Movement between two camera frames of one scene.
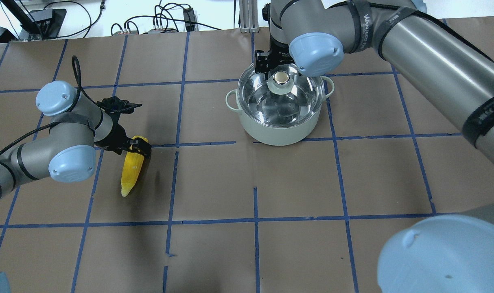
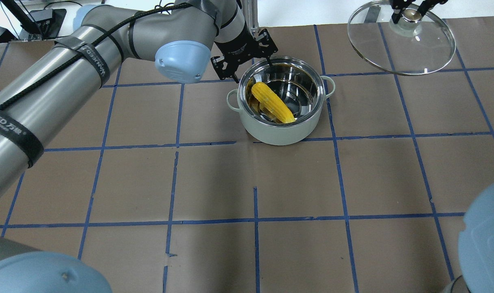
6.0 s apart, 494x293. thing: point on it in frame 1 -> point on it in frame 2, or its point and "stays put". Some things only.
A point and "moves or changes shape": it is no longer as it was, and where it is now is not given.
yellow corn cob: x=133 y=163 -> x=270 y=100
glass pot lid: x=288 y=97 moves or changes shape
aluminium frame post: x=248 y=19 stays put
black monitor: x=47 y=22 stays put
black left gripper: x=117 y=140 -> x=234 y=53
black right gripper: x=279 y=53 -> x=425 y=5
